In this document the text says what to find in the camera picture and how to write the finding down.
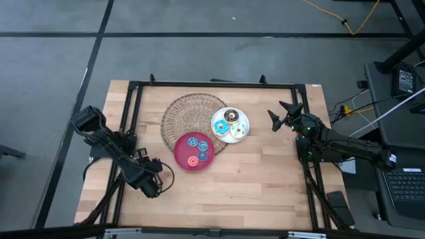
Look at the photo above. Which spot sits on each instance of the small purple sprinkled donut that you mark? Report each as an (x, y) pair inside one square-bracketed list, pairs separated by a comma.
[(199, 156)]

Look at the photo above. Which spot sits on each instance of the large blue iced donut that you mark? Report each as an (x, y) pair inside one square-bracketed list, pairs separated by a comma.
[(216, 127)]

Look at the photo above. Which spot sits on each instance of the pink plate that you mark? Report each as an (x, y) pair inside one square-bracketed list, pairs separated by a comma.
[(182, 152)]

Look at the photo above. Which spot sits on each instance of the yellow power plug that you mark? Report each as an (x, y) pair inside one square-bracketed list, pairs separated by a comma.
[(347, 109)]

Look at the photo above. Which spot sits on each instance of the black frame clamp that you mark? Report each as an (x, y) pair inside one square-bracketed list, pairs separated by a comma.
[(152, 79), (263, 79)]

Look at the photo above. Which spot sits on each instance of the black table frame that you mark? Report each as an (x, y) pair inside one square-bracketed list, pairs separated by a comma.
[(216, 84)]

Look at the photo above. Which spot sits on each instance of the grey side desk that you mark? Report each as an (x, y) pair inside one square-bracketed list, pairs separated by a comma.
[(388, 132)]

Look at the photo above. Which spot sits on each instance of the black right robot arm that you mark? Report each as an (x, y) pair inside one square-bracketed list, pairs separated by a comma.
[(348, 146)]

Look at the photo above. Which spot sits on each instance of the chocolate sprinkled donut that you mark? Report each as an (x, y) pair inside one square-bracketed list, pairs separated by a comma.
[(225, 116)]

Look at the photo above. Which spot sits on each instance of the round woven placemat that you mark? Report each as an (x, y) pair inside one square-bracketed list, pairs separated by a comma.
[(189, 113)]

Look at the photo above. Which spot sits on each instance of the black power adapter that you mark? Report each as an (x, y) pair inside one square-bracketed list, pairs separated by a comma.
[(405, 81)]

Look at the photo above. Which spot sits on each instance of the black smartphone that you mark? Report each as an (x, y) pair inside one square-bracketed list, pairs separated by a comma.
[(340, 207)]

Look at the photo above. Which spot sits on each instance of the small blue sprinkled donut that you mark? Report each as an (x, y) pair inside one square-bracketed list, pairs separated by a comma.
[(189, 141), (200, 146)]

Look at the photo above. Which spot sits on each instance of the black furniture leg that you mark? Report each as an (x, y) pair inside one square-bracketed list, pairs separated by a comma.
[(10, 151)]

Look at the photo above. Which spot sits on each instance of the black keyboard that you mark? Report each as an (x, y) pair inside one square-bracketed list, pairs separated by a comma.
[(406, 186)]

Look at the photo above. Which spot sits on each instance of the black stand leg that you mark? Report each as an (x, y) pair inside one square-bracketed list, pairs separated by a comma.
[(401, 51)]

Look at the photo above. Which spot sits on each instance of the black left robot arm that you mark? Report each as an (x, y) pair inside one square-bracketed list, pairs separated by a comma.
[(109, 146)]

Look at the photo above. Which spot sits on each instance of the white donut teal drizzle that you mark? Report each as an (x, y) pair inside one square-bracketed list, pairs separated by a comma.
[(243, 132)]

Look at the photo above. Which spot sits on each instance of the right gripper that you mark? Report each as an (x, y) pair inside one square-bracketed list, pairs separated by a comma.
[(303, 124)]

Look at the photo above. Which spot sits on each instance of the small pink donut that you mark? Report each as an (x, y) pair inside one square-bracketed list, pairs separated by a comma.
[(190, 161)]

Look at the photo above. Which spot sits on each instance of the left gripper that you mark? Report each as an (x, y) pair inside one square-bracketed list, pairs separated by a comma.
[(147, 184)]

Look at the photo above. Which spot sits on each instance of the white plate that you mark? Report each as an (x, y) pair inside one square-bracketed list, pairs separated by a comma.
[(244, 117)]

